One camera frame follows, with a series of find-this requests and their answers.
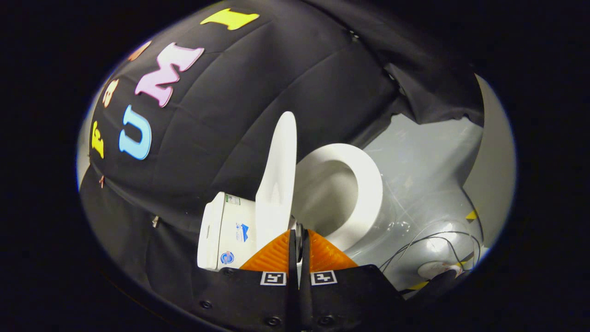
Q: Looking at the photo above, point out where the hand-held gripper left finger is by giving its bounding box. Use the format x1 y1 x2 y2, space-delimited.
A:
190 224 300 332

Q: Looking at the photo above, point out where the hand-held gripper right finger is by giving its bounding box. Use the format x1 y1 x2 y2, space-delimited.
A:
299 224 407 332

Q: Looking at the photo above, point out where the white toilet lid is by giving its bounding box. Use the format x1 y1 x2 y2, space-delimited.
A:
255 111 298 252

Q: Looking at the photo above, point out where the white toilet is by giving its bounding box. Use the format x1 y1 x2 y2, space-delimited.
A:
197 159 401 272

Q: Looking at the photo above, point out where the white toilet seat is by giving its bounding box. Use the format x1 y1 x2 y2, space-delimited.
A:
295 143 384 252

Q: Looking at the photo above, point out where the white round object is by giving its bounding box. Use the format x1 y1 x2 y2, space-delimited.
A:
417 261 464 280

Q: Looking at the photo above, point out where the black backdrop cloth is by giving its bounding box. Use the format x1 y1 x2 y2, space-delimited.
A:
78 0 484 319

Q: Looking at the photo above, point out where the thin black cable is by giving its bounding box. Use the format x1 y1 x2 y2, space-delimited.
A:
380 230 483 277

